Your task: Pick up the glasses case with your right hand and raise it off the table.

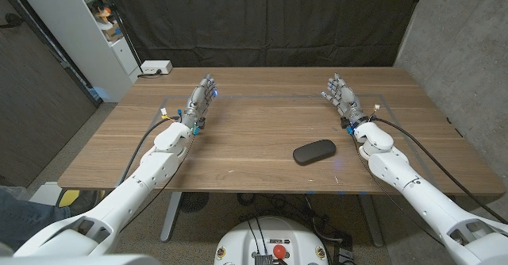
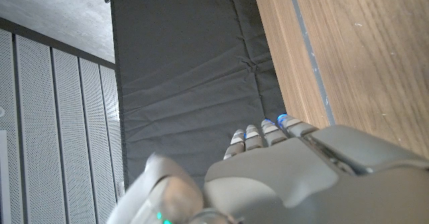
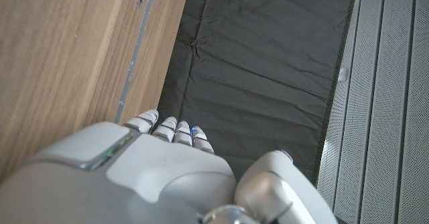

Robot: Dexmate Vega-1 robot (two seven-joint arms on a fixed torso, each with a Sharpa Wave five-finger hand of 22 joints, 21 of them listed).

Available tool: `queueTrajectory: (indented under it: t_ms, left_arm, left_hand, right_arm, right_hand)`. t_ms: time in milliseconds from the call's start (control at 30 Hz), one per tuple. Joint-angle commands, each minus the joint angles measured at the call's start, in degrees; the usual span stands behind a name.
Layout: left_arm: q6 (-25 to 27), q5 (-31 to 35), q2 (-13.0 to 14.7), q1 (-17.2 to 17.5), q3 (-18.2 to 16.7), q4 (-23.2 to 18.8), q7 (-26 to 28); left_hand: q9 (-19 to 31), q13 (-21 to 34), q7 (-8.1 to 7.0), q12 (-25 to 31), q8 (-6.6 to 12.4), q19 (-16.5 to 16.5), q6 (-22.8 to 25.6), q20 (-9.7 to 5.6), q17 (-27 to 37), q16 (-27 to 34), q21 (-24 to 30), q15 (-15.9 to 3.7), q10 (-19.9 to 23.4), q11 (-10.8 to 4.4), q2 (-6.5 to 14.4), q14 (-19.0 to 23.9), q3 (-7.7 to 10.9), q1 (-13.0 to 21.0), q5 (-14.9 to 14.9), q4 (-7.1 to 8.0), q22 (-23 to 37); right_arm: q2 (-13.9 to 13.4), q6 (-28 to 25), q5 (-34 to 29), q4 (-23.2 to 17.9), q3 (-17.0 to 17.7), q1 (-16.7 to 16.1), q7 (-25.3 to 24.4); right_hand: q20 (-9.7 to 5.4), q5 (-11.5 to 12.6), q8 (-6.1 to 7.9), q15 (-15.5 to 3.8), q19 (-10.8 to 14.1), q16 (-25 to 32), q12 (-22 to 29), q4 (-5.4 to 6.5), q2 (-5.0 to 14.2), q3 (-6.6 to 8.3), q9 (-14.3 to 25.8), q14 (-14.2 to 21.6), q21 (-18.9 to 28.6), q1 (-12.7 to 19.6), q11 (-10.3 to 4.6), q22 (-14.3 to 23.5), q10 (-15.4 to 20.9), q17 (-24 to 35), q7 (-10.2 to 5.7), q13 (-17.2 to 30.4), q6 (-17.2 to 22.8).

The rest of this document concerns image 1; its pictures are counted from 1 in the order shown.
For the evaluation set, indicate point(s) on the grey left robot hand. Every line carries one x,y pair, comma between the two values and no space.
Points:
196,104

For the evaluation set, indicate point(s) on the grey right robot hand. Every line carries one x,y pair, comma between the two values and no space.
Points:
347,100

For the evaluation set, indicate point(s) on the black glasses case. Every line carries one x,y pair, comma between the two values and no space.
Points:
314,152

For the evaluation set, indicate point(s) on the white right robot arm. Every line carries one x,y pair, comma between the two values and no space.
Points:
416,193

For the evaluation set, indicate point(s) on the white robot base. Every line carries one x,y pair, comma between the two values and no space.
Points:
238,241

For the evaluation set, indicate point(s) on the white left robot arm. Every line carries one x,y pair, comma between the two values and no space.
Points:
131,193

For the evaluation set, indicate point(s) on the white power strip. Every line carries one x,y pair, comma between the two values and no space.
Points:
156,66

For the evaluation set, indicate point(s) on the black round floor fan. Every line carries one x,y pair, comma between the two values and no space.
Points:
194,201

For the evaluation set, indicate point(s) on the black backdrop curtain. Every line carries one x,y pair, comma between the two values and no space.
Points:
258,19

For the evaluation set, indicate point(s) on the black backdrop stand pole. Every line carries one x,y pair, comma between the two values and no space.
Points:
121,29

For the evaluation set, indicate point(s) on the cardboard box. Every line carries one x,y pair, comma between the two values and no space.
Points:
113,31

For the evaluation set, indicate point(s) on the grey table leg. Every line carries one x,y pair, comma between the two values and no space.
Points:
170,217
372,225

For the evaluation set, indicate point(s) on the orange toy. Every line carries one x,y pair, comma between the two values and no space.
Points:
103,15

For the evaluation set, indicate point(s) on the white shelf cabinet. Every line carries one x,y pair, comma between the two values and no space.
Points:
75,39

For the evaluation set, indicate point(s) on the yellow and black floor object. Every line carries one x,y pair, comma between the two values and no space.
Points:
69,197

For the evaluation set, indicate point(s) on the dark wooden door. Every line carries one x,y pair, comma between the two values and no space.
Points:
35,98

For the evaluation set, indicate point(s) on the red emergency stop button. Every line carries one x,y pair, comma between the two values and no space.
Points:
279,251

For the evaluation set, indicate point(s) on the white floor box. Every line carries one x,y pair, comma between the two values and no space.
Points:
45,193

